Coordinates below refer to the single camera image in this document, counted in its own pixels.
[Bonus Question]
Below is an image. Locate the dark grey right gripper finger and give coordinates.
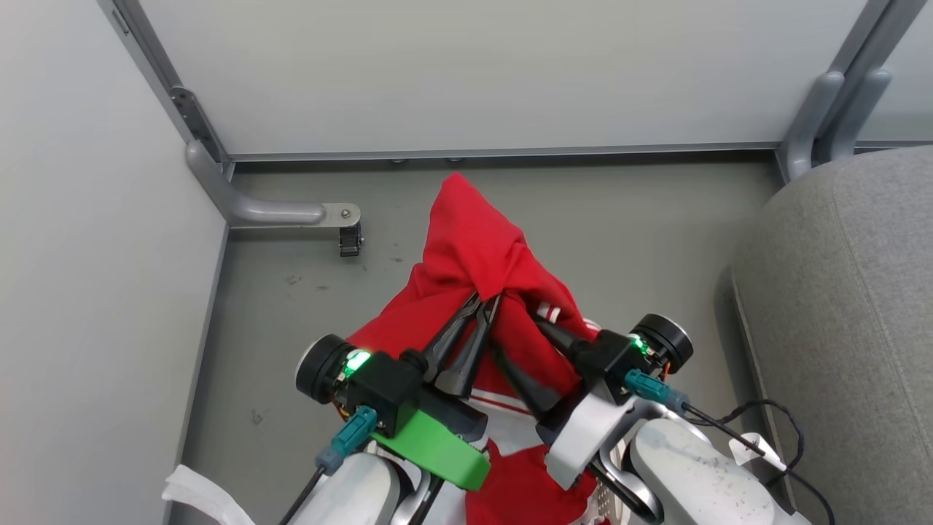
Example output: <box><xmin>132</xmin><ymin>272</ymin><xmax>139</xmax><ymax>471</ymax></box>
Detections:
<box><xmin>489</xmin><ymin>346</ymin><xmax>564</xmax><ymax>424</ymax></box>
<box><xmin>534</xmin><ymin>319</ymin><xmax>596</xmax><ymax>366</ymax></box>

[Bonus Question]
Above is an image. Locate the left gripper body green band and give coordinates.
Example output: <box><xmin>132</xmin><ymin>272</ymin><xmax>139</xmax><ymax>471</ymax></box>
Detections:
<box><xmin>370</xmin><ymin>385</ymin><xmax>492</xmax><ymax>491</ymax></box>

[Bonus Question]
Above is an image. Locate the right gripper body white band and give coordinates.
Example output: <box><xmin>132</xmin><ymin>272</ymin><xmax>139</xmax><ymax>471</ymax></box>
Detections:
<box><xmin>535</xmin><ymin>386</ymin><xmax>637</xmax><ymax>490</ymax></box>

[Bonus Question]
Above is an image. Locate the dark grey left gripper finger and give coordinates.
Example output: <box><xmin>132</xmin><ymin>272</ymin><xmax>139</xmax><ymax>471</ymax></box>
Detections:
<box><xmin>435</xmin><ymin>295</ymin><xmax>502</xmax><ymax>399</ymax></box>
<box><xmin>420</xmin><ymin>292</ymin><xmax>484</xmax><ymax>382</ymax></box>

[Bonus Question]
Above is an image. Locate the red garment with white stripes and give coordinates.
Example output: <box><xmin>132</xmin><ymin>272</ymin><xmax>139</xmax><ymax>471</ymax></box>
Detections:
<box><xmin>337</xmin><ymin>172</ymin><xmax>614</xmax><ymax>525</ymax></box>

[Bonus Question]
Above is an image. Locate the white basket liner cloth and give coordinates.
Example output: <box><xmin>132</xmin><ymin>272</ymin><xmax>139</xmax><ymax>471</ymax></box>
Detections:
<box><xmin>161</xmin><ymin>464</ymin><xmax>257</xmax><ymax>525</ymax></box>

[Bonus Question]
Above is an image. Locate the black round right motor housing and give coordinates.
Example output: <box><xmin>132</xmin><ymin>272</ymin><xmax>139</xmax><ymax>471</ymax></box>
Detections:
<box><xmin>630</xmin><ymin>313</ymin><xmax>695</xmax><ymax>374</ymax></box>

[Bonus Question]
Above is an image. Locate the black round motor housing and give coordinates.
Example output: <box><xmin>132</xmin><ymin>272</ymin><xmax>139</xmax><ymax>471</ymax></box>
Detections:
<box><xmin>294</xmin><ymin>333</ymin><xmax>354</xmax><ymax>405</ymax></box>
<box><xmin>630</xmin><ymin>313</ymin><xmax>695</xmax><ymax>374</ymax></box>

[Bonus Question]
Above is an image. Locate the black round left motor housing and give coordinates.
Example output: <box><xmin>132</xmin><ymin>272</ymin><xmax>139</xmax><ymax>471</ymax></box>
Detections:
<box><xmin>294</xmin><ymin>333</ymin><xmax>354</xmax><ymax>405</ymax></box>

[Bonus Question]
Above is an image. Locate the grey partition foot with plate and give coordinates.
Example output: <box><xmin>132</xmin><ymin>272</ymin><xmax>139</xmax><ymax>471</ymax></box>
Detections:
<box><xmin>185</xmin><ymin>140</ymin><xmax>362</xmax><ymax>229</ymax></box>

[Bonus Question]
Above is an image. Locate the grey upholstered sofa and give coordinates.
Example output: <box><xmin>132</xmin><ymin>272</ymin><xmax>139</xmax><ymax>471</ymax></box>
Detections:
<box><xmin>730</xmin><ymin>144</ymin><xmax>933</xmax><ymax>525</ymax></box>

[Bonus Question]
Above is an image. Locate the grey partition support foot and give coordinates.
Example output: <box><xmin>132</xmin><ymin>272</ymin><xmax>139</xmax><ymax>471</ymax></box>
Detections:
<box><xmin>781</xmin><ymin>69</ymin><xmax>846</xmax><ymax>182</ymax></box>
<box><xmin>825</xmin><ymin>67</ymin><xmax>894</xmax><ymax>163</ymax></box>

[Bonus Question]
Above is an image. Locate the teal right cable connector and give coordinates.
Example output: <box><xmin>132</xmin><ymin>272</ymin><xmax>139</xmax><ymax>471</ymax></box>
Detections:
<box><xmin>624</xmin><ymin>368</ymin><xmax>690</xmax><ymax>413</ymax></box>

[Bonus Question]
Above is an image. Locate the teal cable connector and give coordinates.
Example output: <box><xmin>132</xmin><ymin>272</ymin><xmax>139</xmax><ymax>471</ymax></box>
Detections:
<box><xmin>315</xmin><ymin>405</ymin><xmax>379</xmax><ymax>476</ymax></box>
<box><xmin>624</xmin><ymin>368</ymin><xmax>690</xmax><ymax>413</ymax></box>

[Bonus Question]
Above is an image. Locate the teal left cable connector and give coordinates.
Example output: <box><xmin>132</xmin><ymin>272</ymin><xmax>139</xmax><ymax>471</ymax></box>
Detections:
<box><xmin>315</xmin><ymin>405</ymin><xmax>379</xmax><ymax>476</ymax></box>

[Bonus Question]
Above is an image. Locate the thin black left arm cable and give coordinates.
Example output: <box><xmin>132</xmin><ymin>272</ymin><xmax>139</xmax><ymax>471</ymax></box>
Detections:
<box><xmin>280</xmin><ymin>467</ymin><xmax>326</xmax><ymax>525</ymax></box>

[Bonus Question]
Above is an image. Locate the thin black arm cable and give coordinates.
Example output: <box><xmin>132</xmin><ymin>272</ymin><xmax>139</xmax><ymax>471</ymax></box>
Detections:
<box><xmin>280</xmin><ymin>467</ymin><xmax>326</xmax><ymax>525</ymax></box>
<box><xmin>684</xmin><ymin>399</ymin><xmax>837</xmax><ymax>525</ymax></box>

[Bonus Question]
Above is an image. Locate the white cable label tag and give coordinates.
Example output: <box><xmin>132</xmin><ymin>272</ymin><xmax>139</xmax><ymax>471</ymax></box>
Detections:
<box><xmin>728</xmin><ymin>432</ymin><xmax>789</xmax><ymax>473</ymax></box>

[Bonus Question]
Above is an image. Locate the aluminium partition bottom rail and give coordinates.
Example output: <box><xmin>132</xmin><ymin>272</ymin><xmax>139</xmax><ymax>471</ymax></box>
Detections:
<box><xmin>227</xmin><ymin>141</ymin><xmax>782</xmax><ymax>164</ymax></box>

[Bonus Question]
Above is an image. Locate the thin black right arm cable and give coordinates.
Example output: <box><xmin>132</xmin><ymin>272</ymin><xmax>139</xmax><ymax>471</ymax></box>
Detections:
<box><xmin>684</xmin><ymin>399</ymin><xmax>837</xmax><ymax>525</ymax></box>

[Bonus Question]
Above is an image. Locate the aluminium partition corner post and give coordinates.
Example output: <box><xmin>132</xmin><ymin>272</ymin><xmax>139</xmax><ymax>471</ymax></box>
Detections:
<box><xmin>97</xmin><ymin>0</ymin><xmax>235</xmax><ymax>183</ymax></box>

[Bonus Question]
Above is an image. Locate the aluminium partition double post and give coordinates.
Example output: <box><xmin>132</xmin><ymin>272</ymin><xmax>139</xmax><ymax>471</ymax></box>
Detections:
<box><xmin>824</xmin><ymin>0</ymin><xmax>928</xmax><ymax>81</ymax></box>

